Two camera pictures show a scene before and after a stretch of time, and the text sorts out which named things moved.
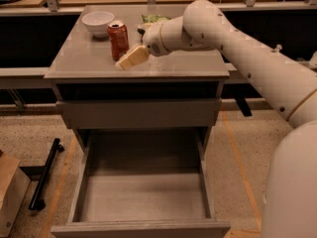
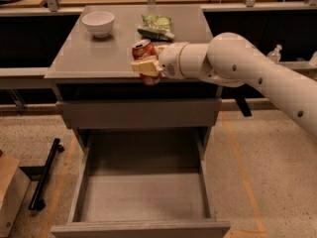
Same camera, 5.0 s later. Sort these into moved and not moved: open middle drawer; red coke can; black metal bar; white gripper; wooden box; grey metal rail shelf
Moved: red coke can; white gripper
Not moved: grey metal rail shelf; open middle drawer; wooden box; black metal bar
